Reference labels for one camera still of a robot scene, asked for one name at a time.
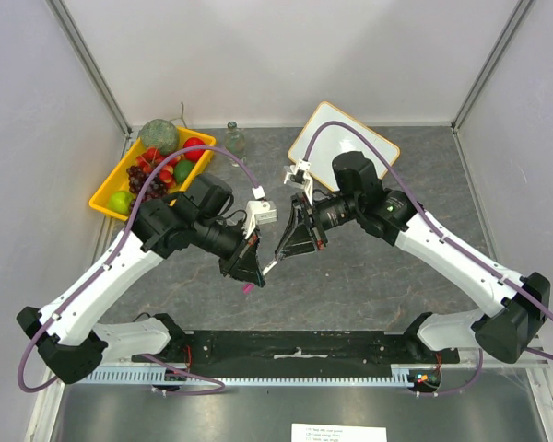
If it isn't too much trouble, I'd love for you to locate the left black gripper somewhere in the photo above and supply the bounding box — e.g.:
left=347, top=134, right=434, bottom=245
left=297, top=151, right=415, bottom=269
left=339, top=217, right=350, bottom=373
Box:
left=193, top=214, right=265, bottom=286

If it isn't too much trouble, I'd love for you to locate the pink capped whiteboard marker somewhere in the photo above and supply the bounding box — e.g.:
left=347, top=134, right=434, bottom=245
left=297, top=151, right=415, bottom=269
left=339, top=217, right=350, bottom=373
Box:
left=242, top=260, right=278, bottom=294

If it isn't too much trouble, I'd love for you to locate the wood framed whiteboard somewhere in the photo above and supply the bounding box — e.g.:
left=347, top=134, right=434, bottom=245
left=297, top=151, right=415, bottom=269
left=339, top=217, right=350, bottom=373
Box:
left=288, top=101, right=401, bottom=191

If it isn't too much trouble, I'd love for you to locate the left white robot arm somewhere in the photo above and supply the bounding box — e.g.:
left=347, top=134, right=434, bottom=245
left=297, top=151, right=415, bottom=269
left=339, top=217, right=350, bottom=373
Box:
left=17, top=173, right=272, bottom=384

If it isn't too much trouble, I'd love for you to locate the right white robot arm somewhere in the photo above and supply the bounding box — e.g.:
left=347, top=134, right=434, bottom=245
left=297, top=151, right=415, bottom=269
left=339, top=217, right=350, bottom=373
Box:
left=275, top=152, right=550, bottom=364

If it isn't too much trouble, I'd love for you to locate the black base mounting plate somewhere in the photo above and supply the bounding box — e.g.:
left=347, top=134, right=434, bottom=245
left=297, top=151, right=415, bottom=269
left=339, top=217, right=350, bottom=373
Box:
left=155, top=330, right=460, bottom=367

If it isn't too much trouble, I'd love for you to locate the clear glass bottle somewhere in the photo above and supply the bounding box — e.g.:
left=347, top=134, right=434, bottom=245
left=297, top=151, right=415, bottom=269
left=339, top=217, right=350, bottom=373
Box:
left=224, top=121, right=246, bottom=163

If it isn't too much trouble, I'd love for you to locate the dark green lime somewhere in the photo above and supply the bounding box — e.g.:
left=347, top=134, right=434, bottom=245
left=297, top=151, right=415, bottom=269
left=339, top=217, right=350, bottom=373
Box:
left=173, top=159, right=194, bottom=184

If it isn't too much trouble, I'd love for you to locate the purple grape bunch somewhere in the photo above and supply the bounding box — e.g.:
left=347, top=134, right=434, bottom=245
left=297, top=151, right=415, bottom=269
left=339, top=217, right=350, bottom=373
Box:
left=126, top=166, right=167, bottom=203

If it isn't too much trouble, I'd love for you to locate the red apple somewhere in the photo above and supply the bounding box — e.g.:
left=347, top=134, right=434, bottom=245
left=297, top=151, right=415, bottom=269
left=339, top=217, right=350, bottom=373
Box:
left=183, top=137, right=206, bottom=163

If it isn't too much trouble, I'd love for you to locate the light green apple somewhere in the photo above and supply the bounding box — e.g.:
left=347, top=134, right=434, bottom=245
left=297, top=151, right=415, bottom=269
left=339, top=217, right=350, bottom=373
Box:
left=107, top=191, right=135, bottom=215

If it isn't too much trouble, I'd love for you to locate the red strawberry cluster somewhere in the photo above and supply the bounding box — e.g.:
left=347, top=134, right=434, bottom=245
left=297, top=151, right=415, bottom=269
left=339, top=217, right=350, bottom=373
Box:
left=135, top=146, right=182, bottom=190

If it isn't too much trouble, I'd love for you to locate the yellow plastic tray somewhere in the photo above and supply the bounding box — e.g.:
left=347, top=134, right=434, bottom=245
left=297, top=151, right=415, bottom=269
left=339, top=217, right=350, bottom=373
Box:
left=88, top=126, right=217, bottom=221

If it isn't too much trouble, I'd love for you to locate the green melon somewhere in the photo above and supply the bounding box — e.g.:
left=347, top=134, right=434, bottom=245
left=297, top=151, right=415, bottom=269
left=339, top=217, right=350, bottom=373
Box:
left=138, top=119, right=180, bottom=156

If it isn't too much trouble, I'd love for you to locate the white paper label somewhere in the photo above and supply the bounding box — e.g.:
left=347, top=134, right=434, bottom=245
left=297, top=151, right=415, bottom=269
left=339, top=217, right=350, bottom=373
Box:
left=290, top=423, right=388, bottom=442

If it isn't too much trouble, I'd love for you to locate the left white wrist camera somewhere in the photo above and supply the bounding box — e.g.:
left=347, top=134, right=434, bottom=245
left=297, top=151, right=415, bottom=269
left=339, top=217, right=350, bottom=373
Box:
left=243, top=186, right=277, bottom=238

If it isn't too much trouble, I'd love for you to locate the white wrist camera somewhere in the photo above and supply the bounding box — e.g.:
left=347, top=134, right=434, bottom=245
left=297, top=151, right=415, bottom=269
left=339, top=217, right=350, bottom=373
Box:
left=243, top=186, right=277, bottom=238
left=284, top=158, right=313, bottom=205

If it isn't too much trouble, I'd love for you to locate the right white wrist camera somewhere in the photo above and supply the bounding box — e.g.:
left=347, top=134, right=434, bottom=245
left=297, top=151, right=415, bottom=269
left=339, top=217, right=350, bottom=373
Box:
left=284, top=158, right=313, bottom=205

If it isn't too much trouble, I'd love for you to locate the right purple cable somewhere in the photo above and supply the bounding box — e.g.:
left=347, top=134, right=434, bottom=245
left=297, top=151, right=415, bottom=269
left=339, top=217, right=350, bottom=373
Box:
left=299, top=120, right=553, bottom=398

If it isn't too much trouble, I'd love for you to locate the grey slotted cable duct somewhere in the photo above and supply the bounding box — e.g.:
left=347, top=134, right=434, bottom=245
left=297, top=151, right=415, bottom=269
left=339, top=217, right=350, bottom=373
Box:
left=81, top=365, right=431, bottom=389

